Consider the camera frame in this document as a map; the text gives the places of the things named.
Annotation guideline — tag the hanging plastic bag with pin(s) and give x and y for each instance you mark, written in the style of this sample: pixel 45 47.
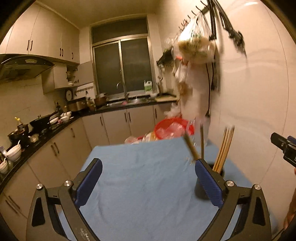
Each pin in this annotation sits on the hanging plastic bag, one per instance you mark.
pixel 193 44

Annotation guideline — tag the green detergent jug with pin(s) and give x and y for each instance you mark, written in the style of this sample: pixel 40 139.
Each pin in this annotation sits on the green detergent jug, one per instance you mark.
pixel 148 87

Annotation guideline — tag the black chopstick holder cup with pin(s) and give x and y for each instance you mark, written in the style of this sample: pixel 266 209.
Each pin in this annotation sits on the black chopstick holder cup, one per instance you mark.
pixel 209 184

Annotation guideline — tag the stainless rice cooker box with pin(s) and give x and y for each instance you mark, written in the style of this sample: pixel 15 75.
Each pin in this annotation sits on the stainless rice cooker box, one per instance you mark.
pixel 77 104

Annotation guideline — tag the yellow cap oil bottle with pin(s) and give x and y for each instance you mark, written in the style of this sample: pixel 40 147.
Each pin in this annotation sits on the yellow cap oil bottle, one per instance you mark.
pixel 20 126

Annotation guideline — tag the blue towel table cover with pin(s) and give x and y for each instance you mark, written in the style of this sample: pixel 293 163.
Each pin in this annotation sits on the blue towel table cover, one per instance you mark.
pixel 147 191

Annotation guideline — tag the kitchen window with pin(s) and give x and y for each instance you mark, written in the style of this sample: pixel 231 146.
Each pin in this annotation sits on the kitchen window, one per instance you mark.
pixel 122 57

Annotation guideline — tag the white bowl on counter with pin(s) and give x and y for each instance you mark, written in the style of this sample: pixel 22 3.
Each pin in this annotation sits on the white bowl on counter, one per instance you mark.
pixel 14 153

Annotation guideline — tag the person right hand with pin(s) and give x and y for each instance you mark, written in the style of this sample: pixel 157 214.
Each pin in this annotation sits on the person right hand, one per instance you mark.
pixel 291 211

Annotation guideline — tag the black wok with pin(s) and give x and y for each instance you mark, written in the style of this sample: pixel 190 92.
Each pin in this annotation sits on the black wok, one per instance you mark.
pixel 41 122

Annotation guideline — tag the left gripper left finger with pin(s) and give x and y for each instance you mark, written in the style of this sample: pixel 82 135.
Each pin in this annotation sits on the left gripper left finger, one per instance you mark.
pixel 43 220

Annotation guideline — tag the range hood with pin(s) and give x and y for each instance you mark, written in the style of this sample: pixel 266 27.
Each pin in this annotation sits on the range hood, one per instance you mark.
pixel 23 67

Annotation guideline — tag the red plastic basket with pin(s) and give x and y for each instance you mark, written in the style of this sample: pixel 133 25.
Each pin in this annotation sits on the red plastic basket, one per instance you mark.
pixel 173 128

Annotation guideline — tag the lower kitchen cabinets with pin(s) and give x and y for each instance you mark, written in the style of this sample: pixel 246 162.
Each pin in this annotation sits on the lower kitchen cabinets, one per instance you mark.
pixel 59 155

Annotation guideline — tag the metal cooking pot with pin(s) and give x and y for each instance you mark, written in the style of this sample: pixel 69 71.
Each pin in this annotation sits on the metal cooking pot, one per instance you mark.
pixel 100 100

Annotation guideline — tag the clear glass mug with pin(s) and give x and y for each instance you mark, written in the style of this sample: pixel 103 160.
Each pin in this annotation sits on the clear glass mug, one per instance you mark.
pixel 195 124

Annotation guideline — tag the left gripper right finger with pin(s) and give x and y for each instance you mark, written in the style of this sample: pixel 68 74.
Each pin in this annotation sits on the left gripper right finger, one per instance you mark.
pixel 253 222

